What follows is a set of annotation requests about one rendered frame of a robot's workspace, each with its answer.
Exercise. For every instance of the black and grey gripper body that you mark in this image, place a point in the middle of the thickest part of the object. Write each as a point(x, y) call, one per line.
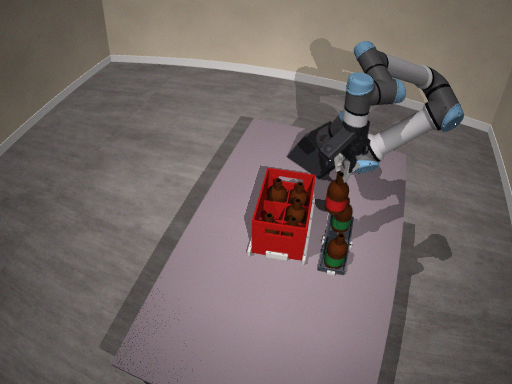
point(361, 141)

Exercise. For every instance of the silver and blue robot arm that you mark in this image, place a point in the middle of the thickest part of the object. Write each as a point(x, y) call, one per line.
point(376, 87)

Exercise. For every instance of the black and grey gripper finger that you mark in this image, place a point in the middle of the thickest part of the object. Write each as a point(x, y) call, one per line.
point(339, 160)
point(350, 166)

